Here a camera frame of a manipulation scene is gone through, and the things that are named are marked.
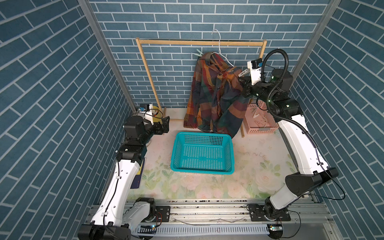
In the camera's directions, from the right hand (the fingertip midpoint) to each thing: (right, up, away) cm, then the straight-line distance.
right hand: (241, 77), depth 65 cm
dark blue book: (-54, -54, +17) cm, 78 cm away
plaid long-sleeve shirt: (-8, -9, +21) cm, 24 cm away
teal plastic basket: (-16, -40, +31) cm, 53 cm away
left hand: (-36, -17, +6) cm, 40 cm away
